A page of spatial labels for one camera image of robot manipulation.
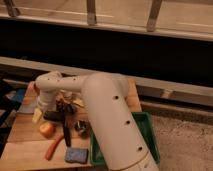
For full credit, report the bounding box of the small metal can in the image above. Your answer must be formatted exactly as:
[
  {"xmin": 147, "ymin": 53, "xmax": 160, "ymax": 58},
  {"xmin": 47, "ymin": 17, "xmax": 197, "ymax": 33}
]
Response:
[{"xmin": 74, "ymin": 120, "xmax": 89, "ymax": 137}]

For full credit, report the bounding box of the banana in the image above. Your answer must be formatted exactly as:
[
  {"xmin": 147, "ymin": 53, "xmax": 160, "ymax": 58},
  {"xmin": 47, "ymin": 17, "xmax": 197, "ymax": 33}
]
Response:
[{"xmin": 73, "ymin": 98, "xmax": 84, "ymax": 107}]

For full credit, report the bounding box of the red bowl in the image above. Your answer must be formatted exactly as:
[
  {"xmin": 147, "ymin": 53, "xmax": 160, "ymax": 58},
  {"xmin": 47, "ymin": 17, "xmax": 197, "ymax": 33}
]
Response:
[{"xmin": 32, "ymin": 82, "xmax": 40, "ymax": 95}]

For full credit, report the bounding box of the black handled utensil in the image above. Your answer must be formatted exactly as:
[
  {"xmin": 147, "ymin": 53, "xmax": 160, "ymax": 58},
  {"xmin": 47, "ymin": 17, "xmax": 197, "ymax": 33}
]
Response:
[{"xmin": 62, "ymin": 115, "xmax": 71, "ymax": 147}]

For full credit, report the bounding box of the dark rectangular eraser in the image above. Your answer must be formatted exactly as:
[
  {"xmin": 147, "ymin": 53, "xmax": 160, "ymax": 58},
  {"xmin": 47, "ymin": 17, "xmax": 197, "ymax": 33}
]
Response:
[{"xmin": 43, "ymin": 111, "xmax": 64, "ymax": 122}]

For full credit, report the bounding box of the green plastic tray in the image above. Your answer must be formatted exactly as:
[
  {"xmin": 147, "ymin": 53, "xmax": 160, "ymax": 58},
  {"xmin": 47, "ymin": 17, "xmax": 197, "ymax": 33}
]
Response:
[{"xmin": 90, "ymin": 112, "xmax": 160, "ymax": 166}]

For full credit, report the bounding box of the grey blue plate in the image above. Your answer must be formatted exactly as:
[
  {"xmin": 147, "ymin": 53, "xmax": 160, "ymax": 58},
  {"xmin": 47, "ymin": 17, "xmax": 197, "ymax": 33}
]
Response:
[{"xmin": 18, "ymin": 96, "xmax": 37, "ymax": 114}]

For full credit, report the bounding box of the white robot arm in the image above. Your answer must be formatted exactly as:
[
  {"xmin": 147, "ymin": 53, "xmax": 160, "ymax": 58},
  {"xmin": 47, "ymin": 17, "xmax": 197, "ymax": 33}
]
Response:
[{"xmin": 35, "ymin": 71, "xmax": 159, "ymax": 171}]

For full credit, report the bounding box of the yellow apple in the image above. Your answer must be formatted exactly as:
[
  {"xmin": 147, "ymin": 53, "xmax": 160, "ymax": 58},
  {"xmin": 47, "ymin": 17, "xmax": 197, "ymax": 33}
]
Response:
[{"xmin": 39, "ymin": 122, "xmax": 55, "ymax": 138}]

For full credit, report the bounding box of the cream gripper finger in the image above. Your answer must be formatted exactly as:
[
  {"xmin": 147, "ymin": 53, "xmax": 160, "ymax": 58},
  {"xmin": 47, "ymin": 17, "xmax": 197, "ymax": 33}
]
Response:
[{"xmin": 32, "ymin": 108, "xmax": 43, "ymax": 123}]

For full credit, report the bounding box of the blue object at table edge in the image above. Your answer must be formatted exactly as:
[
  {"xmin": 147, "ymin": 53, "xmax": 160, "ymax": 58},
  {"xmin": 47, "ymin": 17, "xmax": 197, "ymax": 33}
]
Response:
[{"xmin": 12, "ymin": 89, "xmax": 26, "ymax": 103}]

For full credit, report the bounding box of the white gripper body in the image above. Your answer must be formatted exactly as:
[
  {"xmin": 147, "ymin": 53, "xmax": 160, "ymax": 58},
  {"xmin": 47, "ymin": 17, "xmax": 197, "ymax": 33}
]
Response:
[{"xmin": 37, "ymin": 91, "xmax": 55, "ymax": 112}]

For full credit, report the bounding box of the blue sponge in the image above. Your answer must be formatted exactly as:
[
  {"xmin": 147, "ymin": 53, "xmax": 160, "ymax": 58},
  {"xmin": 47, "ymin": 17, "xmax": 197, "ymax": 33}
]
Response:
[{"xmin": 65, "ymin": 147, "xmax": 88, "ymax": 164}]

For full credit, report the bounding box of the white cup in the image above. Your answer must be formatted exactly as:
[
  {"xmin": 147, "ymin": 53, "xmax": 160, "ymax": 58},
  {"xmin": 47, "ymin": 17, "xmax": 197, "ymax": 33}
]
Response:
[{"xmin": 62, "ymin": 91, "xmax": 72, "ymax": 100}]

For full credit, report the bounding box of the orange carrot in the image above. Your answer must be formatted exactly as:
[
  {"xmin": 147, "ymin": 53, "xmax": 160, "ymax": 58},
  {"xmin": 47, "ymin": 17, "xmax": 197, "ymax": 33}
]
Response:
[{"xmin": 45, "ymin": 135, "xmax": 64, "ymax": 160}]

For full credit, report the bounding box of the bunch of dark grapes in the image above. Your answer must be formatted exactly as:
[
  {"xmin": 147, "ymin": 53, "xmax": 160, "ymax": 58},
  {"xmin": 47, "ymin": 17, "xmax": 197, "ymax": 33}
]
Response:
[{"xmin": 56, "ymin": 99, "xmax": 77, "ymax": 114}]

